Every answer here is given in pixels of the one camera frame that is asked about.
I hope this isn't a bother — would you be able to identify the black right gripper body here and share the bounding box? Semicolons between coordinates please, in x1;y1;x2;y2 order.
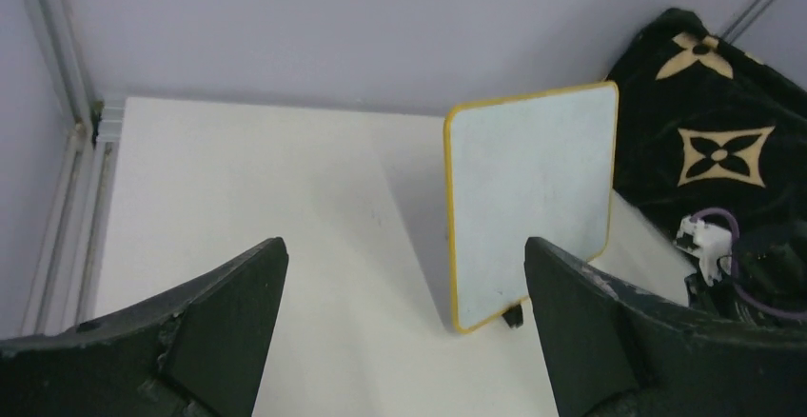
685;221;806;329

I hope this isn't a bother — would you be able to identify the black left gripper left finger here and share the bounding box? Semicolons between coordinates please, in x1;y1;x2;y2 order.
1;238;289;416

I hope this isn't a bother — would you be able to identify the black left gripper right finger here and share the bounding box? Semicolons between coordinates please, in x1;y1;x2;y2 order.
524;237;806;416

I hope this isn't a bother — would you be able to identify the yellow framed whiteboard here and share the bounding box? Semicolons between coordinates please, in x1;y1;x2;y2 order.
443;81;620;334

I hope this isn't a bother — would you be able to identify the black left whiteboard foot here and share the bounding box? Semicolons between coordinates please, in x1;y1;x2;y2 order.
502;304;524;329

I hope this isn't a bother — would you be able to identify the black floral plush blanket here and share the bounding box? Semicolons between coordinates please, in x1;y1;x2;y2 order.
608;8;806;237

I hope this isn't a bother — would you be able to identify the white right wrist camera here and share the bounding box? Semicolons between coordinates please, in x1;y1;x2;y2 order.
673;216;734;287

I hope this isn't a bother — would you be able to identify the left aluminium frame post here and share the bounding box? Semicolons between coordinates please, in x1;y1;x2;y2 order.
18;0;123;336

